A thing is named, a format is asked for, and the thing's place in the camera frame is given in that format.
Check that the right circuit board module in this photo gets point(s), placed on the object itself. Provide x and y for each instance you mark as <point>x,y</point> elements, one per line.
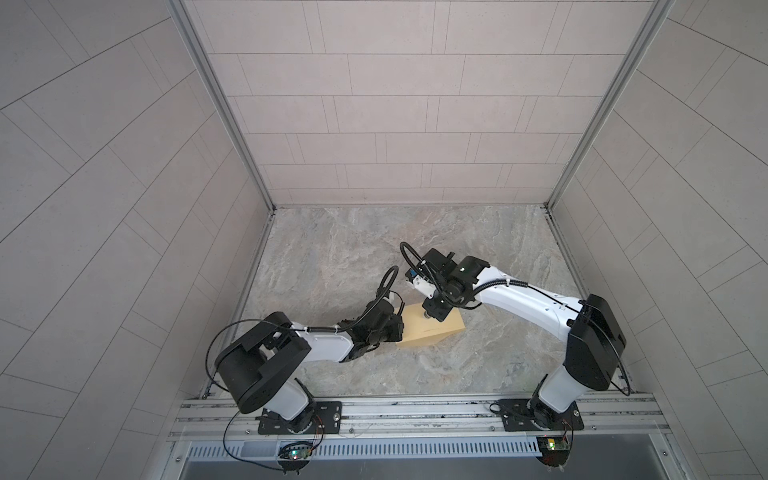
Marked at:
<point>555,451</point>

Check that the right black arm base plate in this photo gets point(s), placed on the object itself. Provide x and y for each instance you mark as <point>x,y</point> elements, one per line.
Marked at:
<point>532,415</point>

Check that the left green circuit board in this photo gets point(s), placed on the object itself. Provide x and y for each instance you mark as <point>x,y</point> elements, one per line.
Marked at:
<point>296,451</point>

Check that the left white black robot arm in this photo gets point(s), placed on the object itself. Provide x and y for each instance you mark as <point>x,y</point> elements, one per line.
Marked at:
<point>258,368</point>

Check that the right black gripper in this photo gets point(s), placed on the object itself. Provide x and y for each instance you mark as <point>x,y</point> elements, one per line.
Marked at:
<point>431,311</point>

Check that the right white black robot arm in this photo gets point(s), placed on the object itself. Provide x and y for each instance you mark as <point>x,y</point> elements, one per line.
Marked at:
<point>594,342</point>

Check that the aluminium mounting rail frame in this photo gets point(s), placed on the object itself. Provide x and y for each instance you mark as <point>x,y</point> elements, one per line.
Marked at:
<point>419,416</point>

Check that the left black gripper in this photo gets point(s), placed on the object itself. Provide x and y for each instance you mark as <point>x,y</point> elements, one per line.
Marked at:
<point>394,322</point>

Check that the tan kraft paper envelope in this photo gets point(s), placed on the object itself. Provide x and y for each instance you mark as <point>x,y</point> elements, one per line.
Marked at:
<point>421,331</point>

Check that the white slotted cable duct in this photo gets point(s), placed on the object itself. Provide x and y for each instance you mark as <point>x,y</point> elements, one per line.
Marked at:
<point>384,448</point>

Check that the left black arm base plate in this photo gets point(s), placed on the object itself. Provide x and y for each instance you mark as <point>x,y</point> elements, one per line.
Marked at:
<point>317,417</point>

